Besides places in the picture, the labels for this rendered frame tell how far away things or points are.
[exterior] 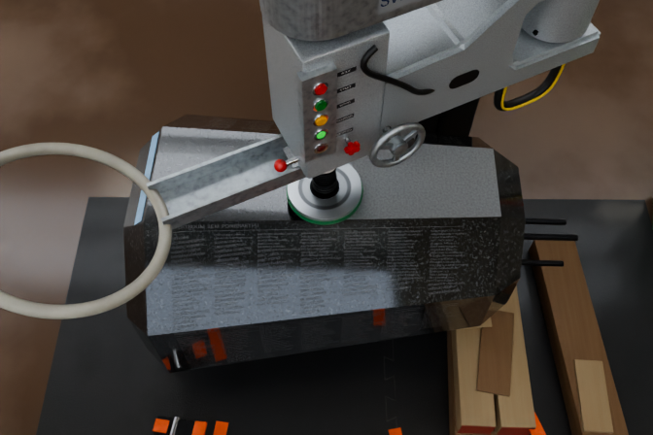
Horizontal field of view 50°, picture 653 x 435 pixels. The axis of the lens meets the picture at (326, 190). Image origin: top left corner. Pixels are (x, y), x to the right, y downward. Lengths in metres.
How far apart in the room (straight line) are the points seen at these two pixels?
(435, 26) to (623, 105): 2.06
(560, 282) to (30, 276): 2.10
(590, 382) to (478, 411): 0.46
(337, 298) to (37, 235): 1.54
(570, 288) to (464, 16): 1.47
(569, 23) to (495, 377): 1.22
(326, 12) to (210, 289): 1.04
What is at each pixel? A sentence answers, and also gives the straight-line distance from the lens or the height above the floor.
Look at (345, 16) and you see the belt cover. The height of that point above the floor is 1.66.
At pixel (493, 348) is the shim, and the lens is 2.54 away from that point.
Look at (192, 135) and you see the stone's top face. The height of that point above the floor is 0.85.
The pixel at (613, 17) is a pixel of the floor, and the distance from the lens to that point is 4.02.
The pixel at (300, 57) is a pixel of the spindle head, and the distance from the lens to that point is 1.39.
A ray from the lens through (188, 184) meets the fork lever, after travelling 1.80.
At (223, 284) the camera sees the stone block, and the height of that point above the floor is 0.72.
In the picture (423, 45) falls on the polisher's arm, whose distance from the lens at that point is 1.63.
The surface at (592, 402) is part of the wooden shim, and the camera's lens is 2.70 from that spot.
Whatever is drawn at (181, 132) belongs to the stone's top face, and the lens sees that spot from 2.22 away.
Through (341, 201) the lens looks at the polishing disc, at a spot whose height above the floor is 0.91.
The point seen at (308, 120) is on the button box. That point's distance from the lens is 1.49.
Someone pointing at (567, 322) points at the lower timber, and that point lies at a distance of 2.80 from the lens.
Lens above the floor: 2.58
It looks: 58 degrees down
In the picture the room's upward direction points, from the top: straight up
